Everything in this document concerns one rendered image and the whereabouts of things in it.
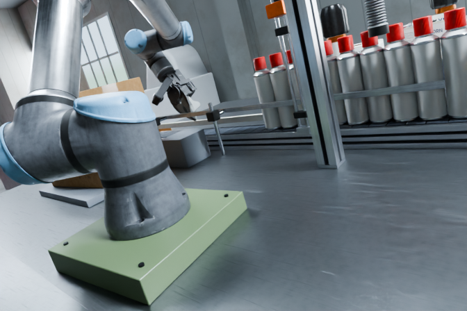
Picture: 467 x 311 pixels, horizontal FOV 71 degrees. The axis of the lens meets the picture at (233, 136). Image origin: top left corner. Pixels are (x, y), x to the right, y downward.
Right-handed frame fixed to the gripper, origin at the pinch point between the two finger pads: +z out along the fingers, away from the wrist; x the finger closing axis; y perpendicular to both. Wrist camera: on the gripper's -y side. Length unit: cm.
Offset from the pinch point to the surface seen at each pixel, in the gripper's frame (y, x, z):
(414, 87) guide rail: -4, -64, 34
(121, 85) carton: -22.4, -8.3, -15.3
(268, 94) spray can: -1.8, -33.5, 13.8
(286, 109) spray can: -1.7, -35.1, 20.3
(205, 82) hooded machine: 207, 177, -97
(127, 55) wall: 231, 299, -244
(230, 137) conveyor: -5.0, -14.5, 15.8
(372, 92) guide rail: -4, -57, 30
